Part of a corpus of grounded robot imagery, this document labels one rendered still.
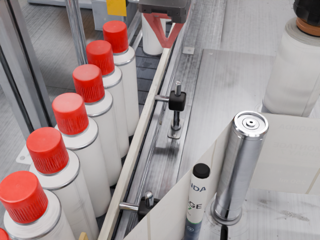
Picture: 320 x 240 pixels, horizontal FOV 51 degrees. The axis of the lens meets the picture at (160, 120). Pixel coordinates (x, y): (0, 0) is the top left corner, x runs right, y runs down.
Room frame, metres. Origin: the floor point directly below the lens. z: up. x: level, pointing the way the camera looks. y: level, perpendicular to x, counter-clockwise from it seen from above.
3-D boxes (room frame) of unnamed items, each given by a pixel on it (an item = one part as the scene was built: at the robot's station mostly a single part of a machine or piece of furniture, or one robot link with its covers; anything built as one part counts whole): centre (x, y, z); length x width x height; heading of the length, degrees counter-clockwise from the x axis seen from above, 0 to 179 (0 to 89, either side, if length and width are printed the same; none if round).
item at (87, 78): (0.31, 0.08, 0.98); 0.05 x 0.05 x 0.20
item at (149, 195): (0.23, 0.03, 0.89); 0.06 x 0.03 x 0.12; 78
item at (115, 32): (0.41, 0.06, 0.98); 0.05 x 0.05 x 0.20
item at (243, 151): (0.24, -0.10, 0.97); 0.05 x 0.05 x 0.19
